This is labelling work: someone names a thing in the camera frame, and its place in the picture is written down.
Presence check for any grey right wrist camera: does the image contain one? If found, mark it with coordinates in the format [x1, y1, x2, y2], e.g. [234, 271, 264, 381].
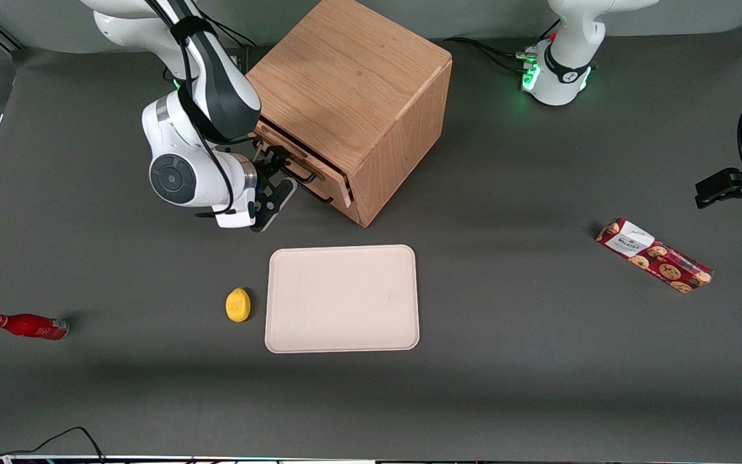
[250, 179, 298, 233]

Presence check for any red soda bottle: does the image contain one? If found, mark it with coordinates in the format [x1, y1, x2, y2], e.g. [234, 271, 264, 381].
[0, 313, 70, 341]

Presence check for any red cookie box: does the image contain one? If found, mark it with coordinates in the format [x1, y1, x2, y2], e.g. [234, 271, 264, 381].
[595, 218, 714, 295]

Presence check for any beige rectangular tray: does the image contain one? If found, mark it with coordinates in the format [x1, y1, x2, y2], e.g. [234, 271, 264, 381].
[264, 244, 421, 354]

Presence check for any black left arm base cable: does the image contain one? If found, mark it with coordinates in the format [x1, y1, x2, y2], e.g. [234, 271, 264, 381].
[452, 37, 539, 73]

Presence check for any black arm base cable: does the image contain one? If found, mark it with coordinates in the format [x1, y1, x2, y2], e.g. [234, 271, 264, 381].
[452, 37, 539, 73]
[215, 18, 261, 51]

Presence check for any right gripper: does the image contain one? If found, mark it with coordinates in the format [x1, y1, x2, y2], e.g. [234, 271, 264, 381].
[215, 146, 292, 230]

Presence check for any wooden closed drawer front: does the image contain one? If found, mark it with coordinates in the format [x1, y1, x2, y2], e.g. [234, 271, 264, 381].
[284, 174, 366, 226]

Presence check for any black right arm base cable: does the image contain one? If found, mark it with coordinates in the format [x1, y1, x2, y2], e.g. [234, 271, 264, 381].
[215, 18, 261, 51]

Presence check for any black wire drawer handle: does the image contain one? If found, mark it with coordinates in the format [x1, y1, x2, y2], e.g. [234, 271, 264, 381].
[294, 177, 337, 205]
[281, 155, 319, 183]

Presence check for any wooden two-drawer cabinet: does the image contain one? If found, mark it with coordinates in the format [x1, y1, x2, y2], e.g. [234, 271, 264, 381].
[245, 0, 453, 228]

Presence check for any thin black table edge cable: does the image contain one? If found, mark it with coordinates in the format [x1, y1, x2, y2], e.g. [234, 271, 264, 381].
[0, 426, 106, 462]

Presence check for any yellow lemon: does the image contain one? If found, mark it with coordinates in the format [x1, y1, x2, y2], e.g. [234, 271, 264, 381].
[225, 287, 252, 323]

